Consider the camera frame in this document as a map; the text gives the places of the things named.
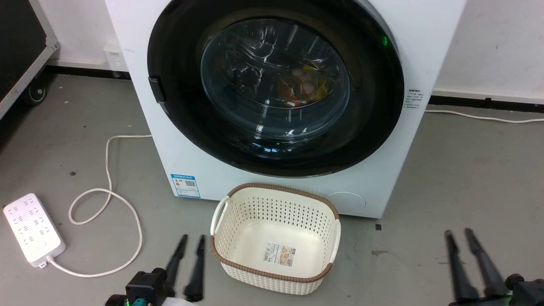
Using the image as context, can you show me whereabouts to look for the black flight case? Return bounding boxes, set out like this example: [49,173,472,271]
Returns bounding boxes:
[0,0,60,120]

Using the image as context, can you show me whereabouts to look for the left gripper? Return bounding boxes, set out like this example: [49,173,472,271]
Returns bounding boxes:
[161,234,206,306]

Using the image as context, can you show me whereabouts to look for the paper label in basket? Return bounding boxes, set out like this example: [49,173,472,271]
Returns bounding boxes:
[263,242,296,268]

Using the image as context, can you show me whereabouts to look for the blue energy label sticker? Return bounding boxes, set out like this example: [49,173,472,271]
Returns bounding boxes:
[170,173,201,199]

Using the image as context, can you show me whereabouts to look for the round black glass washer door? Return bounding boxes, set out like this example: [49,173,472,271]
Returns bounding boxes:
[147,0,405,179]

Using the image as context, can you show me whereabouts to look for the thin white floor cable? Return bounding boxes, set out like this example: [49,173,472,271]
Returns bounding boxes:
[425,110,544,124]

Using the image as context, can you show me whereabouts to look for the black caster wheel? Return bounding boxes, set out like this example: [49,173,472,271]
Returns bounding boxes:
[23,82,48,106]

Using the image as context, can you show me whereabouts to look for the small white text sticker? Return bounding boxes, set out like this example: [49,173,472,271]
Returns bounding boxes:
[405,88,422,111]

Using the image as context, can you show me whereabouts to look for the white power strip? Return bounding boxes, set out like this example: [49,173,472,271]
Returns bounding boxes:
[3,193,66,269]

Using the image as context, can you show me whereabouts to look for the white wall socket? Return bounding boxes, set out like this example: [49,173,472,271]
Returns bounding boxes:
[103,42,128,72]

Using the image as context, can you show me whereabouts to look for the white front-load washing machine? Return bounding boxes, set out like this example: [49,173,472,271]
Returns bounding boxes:
[104,0,467,219]

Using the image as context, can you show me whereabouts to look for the colourful clothes in drum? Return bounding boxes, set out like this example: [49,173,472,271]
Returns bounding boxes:
[275,63,331,108]

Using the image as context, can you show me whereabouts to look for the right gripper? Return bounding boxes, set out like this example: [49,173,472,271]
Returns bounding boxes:
[445,228,513,306]

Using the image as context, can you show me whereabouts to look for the cream plastic laundry basket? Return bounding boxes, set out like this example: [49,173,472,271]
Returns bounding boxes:
[210,183,342,296]

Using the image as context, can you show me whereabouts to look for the white power strip cable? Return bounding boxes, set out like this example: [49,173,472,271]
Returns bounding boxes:
[45,134,153,278]

